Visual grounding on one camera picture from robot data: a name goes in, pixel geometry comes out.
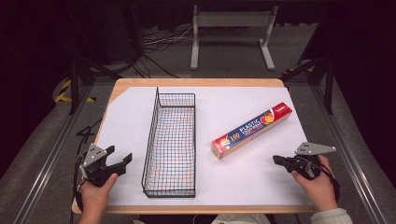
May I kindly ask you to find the plastic wrap box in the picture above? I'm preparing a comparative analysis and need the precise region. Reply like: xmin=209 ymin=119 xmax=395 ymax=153
xmin=211 ymin=101 xmax=294 ymax=161

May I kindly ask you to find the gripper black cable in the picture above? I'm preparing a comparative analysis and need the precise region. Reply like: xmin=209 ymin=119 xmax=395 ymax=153
xmin=317 ymin=161 xmax=341 ymax=203
xmin=69 ymin=118 xmax=105 ymax=224

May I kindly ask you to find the person's right hand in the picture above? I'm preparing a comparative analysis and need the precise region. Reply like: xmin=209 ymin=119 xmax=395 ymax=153
xmin=290 ymin=154 xmax=339 ymax=212

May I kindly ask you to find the black wire basket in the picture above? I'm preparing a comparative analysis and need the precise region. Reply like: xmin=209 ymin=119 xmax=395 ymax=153
xmin=141 ymin=86 xmax=197 ymax=199

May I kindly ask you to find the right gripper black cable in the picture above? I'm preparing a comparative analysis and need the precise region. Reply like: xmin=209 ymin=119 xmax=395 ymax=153
xmin=317 ymin=161 xmax=341 ymax=203

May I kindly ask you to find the yellow black hazard tape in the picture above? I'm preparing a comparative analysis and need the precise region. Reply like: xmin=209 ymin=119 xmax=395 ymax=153
xmin=54 ymin=78 xmax=97 ymax=104

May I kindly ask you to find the bundle of floor cables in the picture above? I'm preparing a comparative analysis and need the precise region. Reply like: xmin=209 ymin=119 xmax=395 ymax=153
xmin=142 ymin=25 xmax=194 ymax=53

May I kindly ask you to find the aluminium rail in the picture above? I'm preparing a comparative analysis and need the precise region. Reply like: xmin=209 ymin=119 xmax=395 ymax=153
xmin=311 ymin=84 xmax=390 ymax=224
xmin=12 ymin=84 xmax=94 ymax=224

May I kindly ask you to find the person's left hand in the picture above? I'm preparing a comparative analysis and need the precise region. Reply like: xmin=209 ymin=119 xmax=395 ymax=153
xmin=78 ymin=173 xmax=120 ymax=219

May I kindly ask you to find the white paper sheet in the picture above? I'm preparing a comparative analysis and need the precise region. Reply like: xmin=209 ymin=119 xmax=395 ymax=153
xmin=94 ymin=86 xmax=313 ymax=207

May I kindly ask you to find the person's light clothing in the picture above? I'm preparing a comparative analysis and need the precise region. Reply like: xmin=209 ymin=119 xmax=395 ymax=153
xmin=210 ymin=213 xmax=273 ymax=224

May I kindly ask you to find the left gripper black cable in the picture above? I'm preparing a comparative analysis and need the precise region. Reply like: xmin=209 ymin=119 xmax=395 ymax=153
xmin=69 ymin=118 xmax=105 ymax=224

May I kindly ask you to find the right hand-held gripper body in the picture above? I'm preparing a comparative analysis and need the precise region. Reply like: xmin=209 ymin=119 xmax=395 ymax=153
xmin=289 ymin=141 xmax=337 ymax=181

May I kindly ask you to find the grey metal stand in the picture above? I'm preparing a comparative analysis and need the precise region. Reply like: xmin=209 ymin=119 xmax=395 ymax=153
xmin=190 ymin=5 xmax=279 ymax=71

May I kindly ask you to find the black tripod stand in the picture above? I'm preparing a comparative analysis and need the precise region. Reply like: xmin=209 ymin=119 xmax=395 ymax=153
xmin=279 ymin=8 xmax=336 ymax=116
xmin=65 ymin=6 xmax=123 ymax=116

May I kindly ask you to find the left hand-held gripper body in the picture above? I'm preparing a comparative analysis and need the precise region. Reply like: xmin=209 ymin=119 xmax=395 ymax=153
xmin=78 ymin=143 xmax=127 ymax=189

